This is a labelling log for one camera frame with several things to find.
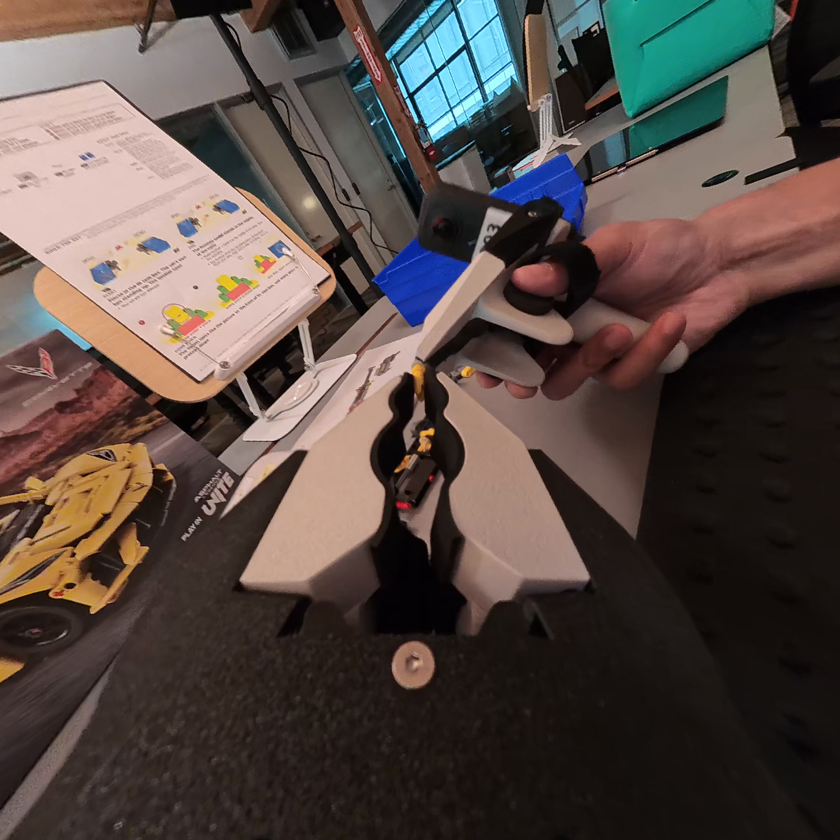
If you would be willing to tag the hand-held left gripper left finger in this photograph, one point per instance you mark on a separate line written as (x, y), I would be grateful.
(315, 525)

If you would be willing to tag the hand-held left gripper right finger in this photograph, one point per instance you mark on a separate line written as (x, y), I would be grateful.
(518, 525)

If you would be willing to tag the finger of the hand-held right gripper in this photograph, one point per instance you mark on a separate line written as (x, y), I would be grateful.
(466, 302)
(505, 364)

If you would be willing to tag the single yellow lego pin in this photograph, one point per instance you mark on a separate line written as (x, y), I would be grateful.
(418, 380)

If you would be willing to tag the grey black lego chassis assembly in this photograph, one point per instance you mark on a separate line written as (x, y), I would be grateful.
(413, 476)

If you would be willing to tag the lego instruction booklet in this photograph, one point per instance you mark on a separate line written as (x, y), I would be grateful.
(374, 374)

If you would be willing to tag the black lego set box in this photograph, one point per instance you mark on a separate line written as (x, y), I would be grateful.
(65, 426)

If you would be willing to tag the person's right hand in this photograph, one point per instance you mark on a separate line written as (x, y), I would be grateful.
(663, 275)

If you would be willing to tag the stack of blue plastic bins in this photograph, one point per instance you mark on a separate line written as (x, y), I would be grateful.
(420, 282)

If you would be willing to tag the black tripod pole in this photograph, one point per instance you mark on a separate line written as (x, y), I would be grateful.
(289, 144)

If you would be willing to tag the black perforated board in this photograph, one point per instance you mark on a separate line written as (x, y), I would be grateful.
(754, 525)

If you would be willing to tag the teal tote bag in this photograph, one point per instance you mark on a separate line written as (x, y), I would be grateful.
(682, 52)

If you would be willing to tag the wooden document holder stand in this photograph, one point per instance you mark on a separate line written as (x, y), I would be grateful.
(98, 328)

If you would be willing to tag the white printed instruction sheet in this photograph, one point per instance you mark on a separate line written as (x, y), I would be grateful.
(118, 197)

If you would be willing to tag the black mesh office chair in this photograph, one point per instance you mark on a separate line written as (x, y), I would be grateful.
(814, 65)

